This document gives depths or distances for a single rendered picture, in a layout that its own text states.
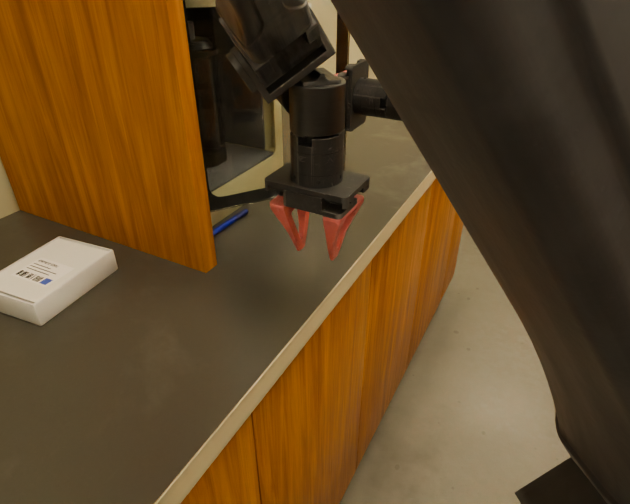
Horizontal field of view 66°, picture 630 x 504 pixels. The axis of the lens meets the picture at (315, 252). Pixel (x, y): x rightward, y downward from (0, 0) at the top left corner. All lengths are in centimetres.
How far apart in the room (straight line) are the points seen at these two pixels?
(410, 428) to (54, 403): 133
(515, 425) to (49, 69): 169
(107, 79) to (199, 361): 43
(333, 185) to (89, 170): 52
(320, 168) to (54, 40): 50
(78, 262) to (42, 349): 16
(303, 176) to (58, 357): 42
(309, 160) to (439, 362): 161
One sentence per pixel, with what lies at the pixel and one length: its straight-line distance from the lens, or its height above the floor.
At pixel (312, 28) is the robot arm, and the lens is 45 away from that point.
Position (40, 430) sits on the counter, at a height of 94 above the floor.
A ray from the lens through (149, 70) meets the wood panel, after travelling 74.
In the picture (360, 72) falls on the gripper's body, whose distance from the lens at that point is 81.
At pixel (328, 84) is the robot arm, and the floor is 129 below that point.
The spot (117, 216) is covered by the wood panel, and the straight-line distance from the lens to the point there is 92.
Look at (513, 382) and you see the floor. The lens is 205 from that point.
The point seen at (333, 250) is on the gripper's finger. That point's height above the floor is 111.
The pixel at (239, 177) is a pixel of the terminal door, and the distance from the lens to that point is 90.
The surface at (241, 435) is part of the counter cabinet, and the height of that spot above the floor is 83.
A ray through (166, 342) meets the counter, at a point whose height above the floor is 94.
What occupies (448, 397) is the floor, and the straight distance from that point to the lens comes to 192.
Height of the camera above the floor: 140
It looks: 32 degrees down
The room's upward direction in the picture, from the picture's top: straight up
